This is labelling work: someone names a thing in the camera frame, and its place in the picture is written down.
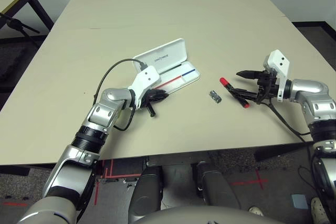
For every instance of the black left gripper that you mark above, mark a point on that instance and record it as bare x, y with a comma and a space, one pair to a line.
148, 99

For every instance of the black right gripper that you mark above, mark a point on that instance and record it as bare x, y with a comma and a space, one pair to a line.
267, 87

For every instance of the red and black marker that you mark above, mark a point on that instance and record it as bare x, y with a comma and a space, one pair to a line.
224, 81

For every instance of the small silver binder clip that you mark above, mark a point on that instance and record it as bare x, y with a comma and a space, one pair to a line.
215, 96

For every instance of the white plastic pencil case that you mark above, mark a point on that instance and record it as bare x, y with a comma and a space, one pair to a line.
170, 56

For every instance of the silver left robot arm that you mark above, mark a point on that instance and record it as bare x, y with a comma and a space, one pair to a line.
113, 95

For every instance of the grey metal table crossbeam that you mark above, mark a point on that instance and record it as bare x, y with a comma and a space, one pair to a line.
178, 160

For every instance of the grey robot left leg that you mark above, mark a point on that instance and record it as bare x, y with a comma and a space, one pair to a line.
147, 195

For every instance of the grey robot leg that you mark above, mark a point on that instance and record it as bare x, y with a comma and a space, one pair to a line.
147, 195
215, 187

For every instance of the grey robot right leg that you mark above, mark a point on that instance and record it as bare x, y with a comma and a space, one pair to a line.
215, 187

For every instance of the grey robot torso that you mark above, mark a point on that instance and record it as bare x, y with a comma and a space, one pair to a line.
210, 217

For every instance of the white shoe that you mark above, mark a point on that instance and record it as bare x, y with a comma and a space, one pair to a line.
319, 208
256, 211

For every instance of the black tripod stand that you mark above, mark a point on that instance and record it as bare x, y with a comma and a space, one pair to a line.
17, 24

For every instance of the red tape floor strip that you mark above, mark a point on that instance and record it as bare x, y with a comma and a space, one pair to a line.
14, 204

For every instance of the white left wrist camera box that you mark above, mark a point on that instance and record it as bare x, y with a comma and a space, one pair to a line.
147, 77

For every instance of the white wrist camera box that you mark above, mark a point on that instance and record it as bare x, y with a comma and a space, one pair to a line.
147, 77
279, 61

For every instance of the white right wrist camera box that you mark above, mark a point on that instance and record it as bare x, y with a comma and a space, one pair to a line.
279, 61

